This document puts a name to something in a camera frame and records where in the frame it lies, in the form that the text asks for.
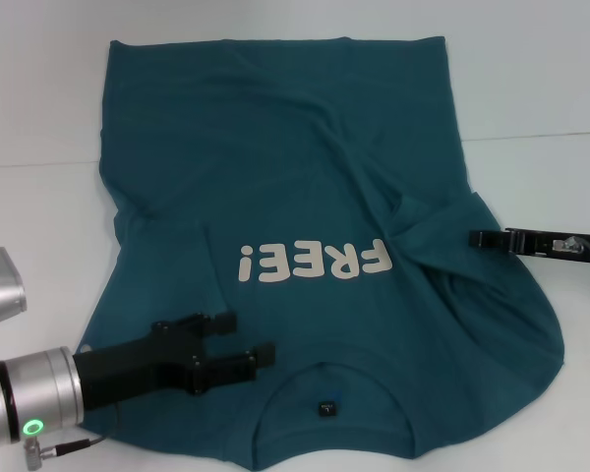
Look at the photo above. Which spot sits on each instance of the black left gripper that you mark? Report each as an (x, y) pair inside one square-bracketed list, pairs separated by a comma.
[(128, 371)]

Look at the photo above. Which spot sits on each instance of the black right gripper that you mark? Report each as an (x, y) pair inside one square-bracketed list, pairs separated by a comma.
[(533, 243)]

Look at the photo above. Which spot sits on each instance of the teal shirt with cream lettering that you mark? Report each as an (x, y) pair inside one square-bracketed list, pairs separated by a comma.
[(275, 172)]

